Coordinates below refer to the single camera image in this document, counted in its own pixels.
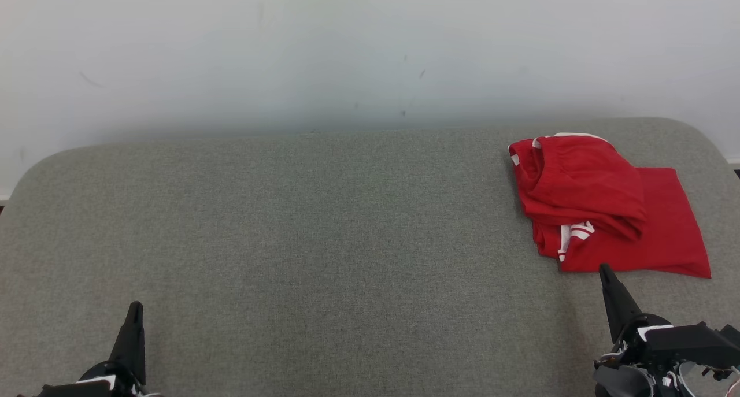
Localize red basketball jersey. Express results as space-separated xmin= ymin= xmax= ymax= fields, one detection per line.
xmin=532 ymin=167 xmax=712 ymax=279

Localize red shorts with white stripe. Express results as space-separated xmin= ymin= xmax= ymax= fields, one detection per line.
xmin=509 ymin=133 xmax=648 ymax=242

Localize grey fabric sofa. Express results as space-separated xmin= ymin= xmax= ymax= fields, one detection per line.
xmin=0 ymin=117 xmax=740 ymax=397

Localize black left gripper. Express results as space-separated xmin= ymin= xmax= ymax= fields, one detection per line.
xmin=35 ymin=300 xmax=160 ymax=397

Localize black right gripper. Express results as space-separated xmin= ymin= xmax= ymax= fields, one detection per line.
xmin=598 ymin=263 xmax=740 ymax=370

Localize red white thin wires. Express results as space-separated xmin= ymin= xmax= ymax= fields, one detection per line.
xmin=662 ymin=362 xmax=740 ymax=397

